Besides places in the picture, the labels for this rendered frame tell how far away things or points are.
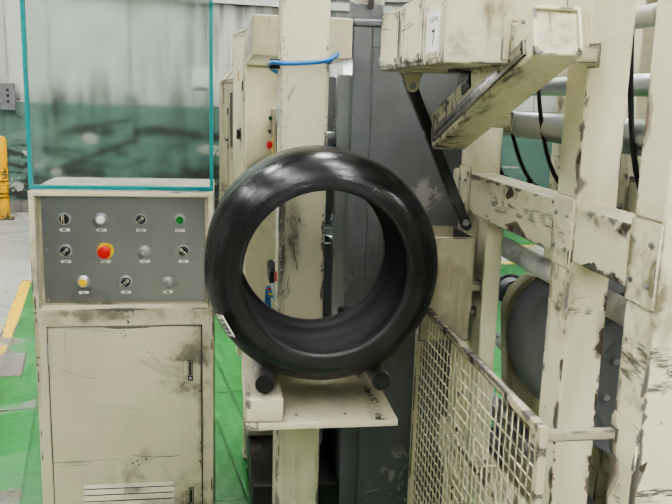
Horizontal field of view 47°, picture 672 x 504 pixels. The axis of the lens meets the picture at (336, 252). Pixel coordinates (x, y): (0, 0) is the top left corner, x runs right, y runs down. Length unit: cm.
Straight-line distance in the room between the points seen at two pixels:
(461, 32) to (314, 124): 68
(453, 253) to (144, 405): 112
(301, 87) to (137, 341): 98
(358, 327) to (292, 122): 58
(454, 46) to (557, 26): 19
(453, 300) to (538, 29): 94
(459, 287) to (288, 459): 71
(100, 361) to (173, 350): 23
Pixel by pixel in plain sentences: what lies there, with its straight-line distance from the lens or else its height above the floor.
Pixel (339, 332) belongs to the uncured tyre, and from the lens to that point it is 210.
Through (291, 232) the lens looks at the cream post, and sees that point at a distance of 214.
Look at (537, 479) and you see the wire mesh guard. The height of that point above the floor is 90.
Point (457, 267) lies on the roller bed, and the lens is 218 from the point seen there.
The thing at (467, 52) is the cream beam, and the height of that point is 166.
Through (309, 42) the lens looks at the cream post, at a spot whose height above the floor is 171.
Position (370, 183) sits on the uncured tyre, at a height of 138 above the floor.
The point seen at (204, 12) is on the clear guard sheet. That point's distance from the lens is 246.
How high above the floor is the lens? 157
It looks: 11 degrees down
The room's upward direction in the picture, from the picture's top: 2 degrees clockwise
